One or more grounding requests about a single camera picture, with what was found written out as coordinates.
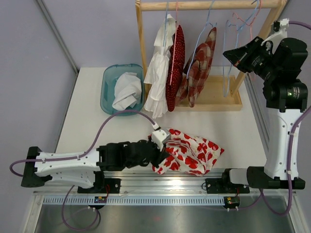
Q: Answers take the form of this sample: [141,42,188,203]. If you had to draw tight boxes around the wooden clothes rack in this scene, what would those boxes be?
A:
[135,0,287,112]

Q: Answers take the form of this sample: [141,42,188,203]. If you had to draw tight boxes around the dark red dotted garment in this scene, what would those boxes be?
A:
[165,25,185,112]

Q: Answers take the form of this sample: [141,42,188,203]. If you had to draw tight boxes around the white slotted cable duct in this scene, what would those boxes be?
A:
[43,195,225,206]

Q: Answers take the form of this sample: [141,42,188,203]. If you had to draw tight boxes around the white red poppy skirt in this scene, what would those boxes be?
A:
[152,128,224,177]

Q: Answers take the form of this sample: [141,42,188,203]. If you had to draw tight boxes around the teal plastic basin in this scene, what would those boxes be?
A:
[100,64,145,115]

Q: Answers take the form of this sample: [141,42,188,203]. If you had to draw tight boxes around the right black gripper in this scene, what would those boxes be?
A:
[224,37,280,83]

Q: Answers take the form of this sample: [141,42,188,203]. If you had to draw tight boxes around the plain white skirt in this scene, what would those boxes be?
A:
[112,72,142,111]

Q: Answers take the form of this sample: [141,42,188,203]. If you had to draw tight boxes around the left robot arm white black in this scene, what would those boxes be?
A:
[21,139,169,193]

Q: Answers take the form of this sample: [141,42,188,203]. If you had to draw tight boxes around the pink hanger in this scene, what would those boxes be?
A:
[170,0,179,85]
[228,0,262,48]

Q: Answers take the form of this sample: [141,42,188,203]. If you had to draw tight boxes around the white ruffled garment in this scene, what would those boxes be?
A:
[144,14,175,119]

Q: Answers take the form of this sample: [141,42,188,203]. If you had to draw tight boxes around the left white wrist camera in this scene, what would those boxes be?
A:
[151,123,171,151]

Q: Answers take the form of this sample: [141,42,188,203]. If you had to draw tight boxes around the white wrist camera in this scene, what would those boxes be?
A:
[261,18,289,52]
[151,123,171,151]

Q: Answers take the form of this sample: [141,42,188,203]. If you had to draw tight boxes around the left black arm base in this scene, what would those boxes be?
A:
[77,178,121,194]

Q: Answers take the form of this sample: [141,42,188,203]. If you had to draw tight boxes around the red plaid garment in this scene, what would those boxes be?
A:
[175,27,217,107]

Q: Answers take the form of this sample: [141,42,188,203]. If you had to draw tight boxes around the aluminium mounting rail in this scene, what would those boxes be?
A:
[44,166,288,193]

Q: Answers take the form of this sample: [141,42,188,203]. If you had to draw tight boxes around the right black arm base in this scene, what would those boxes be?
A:
[205,178,250,194]

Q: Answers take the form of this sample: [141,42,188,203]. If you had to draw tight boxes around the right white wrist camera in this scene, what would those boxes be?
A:
[261,18,289,52]

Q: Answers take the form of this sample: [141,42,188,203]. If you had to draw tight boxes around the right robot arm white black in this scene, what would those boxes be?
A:
[220,37,308,192]

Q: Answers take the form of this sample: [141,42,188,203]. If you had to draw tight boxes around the light blue hanger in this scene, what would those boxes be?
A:
[162,0,169,47]
[222,0,259,98]
[187,0,217,76]

